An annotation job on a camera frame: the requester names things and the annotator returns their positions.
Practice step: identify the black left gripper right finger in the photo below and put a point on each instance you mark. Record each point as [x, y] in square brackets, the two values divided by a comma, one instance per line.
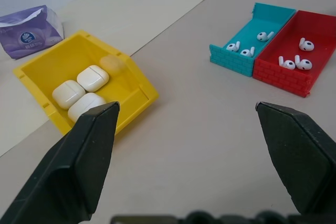
[302, 155]

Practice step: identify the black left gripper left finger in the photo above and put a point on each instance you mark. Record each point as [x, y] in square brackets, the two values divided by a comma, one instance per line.
[71, 161]

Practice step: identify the white earbud case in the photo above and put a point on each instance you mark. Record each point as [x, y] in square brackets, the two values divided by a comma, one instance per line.
[68, 94]
[93, 77]
[84, 106]

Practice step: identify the yellow plastic bin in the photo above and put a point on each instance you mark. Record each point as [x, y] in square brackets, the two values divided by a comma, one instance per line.
[84, 82]

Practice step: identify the white earbud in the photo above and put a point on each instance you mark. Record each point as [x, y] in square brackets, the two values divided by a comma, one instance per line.
[263, 36]
[303, 63]
[232, 47]
[287, 64]
[246, 52]
[306, 45]

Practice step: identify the red brick-pattern tray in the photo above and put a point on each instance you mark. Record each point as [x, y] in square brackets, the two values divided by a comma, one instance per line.
[294, 56]

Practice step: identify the teal brick-pattern tray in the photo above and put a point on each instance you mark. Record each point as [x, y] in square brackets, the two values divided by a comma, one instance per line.
[249, 40]

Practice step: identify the purple tissue pack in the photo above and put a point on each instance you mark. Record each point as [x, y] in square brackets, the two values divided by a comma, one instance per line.
[29, 35]

